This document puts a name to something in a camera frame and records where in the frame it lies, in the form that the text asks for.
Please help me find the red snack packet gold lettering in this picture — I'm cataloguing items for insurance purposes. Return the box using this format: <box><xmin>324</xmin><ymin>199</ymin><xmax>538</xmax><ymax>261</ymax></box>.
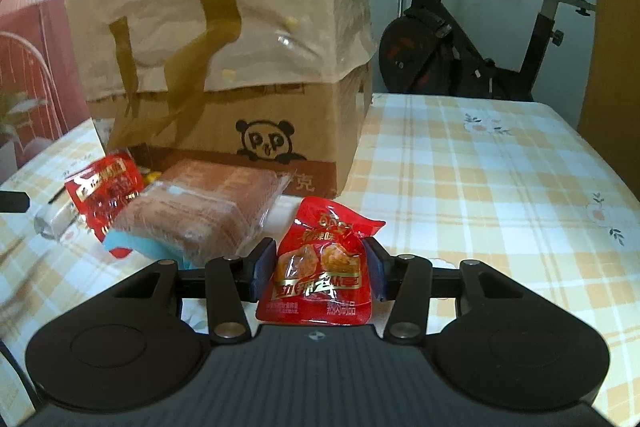
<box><xmin>256</xmin><ymin>197</ymin><xmax>386</xmax><ymax>324</ymax></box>

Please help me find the red snack packet white lettering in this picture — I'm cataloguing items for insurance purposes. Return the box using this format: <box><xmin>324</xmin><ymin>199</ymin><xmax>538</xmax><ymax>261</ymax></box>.
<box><xmin>65</xmin><ymin>152</ymin><xmax>144</xmax><ymax>240</ymax></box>

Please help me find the yellow checkered tablecloth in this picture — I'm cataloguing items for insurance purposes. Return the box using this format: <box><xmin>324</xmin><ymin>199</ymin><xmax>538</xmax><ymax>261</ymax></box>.
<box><xmin>0</xmin><ymin>92</ymin><xmax>640</xmax><ymax>410</ymax></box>

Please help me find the cardboard box with plastic liner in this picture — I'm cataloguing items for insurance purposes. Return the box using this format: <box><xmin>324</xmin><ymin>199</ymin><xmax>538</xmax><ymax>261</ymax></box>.
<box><xmin>65</xmin><ymin>0</ymin><xmax>378</xmax><ymax>200</ymax></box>

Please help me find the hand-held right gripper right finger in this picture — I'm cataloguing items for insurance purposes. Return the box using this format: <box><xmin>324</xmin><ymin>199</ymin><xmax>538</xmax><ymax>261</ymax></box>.
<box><xmin>362</xmin><ymin>237</ymin><xmax>538</xmax><ymax>342</ymax></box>

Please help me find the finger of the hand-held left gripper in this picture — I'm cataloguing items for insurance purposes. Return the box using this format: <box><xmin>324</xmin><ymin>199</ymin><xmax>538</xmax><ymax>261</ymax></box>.
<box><xmin>0</xmin><ymin>192</ymin><xmax>29</xmax><ymax>212</ymax></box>

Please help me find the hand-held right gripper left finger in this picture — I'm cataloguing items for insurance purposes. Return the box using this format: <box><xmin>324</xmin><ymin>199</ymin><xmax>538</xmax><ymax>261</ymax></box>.
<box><xmin>102</xmin><ymin>237</ymin><xmax>278</xmax><ymax>343</ymax></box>

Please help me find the wooden door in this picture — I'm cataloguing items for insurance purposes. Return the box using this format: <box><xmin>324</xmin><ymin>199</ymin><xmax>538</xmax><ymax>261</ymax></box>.
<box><xmin>575</xmin><ymin>0</ymin><xmax>640</xmax><ymax>148</ymax></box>

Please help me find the light blue packet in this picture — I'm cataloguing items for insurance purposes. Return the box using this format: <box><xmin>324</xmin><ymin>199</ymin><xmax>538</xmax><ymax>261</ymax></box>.
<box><xmin>102</xmin><ymin>227</ymin><xmax>201</xmax><ymax>269</ymax></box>

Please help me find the white clear-wrapped snack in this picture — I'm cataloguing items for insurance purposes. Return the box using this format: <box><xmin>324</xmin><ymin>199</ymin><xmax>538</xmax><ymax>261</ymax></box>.
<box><xmin>34</xmin><ymin>199</ymin><xmax>85</xmax><ymax>241</ymax></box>

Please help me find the clear-wrapped brown cake packet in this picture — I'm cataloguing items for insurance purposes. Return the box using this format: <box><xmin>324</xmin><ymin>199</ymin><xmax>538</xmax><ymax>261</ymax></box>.
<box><xmin>160</xmin><ymin>159</ymin><xmax>293</xmax><ymax>208</ymax></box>
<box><xmin>111</xmin><ymin>181</ymin><xmax>275</xmax><ymax>266</ymax></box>

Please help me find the black exercise bike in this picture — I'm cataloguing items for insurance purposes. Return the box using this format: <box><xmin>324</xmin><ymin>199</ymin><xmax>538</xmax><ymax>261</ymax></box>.
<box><xmin>377</xmin><ymin>0</ymin><xmax>598</xmax><ymax>104</ymax></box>

